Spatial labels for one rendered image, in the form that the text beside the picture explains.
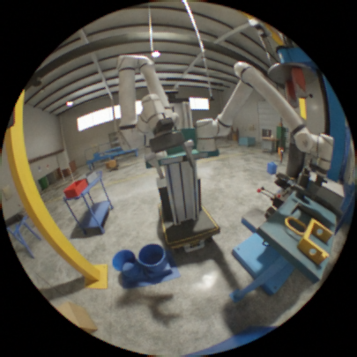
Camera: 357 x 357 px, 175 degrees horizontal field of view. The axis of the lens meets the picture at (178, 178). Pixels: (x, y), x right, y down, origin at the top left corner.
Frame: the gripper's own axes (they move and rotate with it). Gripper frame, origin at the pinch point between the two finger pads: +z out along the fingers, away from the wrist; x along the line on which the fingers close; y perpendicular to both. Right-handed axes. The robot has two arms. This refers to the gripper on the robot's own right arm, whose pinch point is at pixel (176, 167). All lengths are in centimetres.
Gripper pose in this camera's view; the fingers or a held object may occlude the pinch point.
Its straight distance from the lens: 44.6
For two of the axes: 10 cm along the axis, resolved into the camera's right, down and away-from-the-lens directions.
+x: -8.9, 3.6, -2.8
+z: 3.6, 9.3, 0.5
